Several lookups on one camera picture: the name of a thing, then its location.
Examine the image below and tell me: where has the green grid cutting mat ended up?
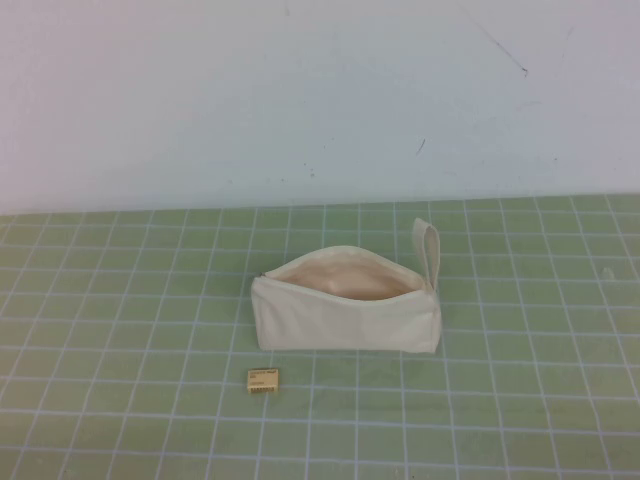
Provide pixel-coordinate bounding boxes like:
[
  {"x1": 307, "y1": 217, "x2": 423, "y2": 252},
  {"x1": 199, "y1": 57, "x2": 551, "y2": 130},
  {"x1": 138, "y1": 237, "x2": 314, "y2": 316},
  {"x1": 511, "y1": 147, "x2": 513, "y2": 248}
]
[{"x1": 0, "y1": 193, "x2": 640, "y2": 480}]

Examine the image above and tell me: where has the small beige eraser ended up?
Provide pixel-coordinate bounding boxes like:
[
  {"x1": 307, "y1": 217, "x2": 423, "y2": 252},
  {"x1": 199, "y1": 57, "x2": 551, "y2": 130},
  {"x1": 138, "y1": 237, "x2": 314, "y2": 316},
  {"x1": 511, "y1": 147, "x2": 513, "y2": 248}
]
[{"x1": 246, "y1": 368, "x2": 281, "y2": 394}]

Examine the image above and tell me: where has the cream fabric pencil case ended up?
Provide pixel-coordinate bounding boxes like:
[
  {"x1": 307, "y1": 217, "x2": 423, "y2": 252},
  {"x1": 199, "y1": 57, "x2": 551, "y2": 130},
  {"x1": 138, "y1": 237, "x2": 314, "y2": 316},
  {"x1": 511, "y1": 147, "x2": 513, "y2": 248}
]
[{"x1": 251, "y1": 217, "x2": 443, "y2": 360}]

